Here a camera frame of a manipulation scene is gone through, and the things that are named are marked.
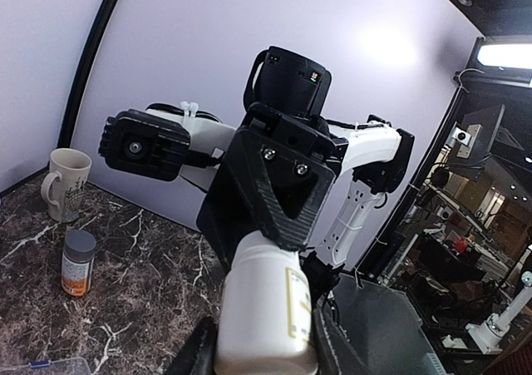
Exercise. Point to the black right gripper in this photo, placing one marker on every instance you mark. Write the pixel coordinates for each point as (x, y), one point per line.
(273, 179)

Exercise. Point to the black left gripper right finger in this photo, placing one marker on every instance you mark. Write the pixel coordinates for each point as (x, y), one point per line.
(336, 356)

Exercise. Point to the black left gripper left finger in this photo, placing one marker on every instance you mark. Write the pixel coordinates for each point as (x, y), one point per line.
(196, 357)

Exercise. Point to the small white pill bottle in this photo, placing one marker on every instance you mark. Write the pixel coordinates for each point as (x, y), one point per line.
(265, 324)

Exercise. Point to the clear plastic pill organizer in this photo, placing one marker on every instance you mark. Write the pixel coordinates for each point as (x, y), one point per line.
(68, 366)

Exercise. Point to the orange pill bottle grey cap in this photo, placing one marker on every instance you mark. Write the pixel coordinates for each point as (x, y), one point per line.
(77, 262)

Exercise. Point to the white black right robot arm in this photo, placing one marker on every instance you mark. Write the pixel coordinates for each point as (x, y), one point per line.
(377, 154)

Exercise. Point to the cream floral ceramic mug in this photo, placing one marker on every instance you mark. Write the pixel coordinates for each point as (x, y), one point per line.
(63, 187)

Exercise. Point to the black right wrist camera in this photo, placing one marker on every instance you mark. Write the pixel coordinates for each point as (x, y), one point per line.
(143, 144)

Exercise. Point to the black right corner post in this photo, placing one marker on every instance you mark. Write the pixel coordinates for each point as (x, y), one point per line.
(83, 72)

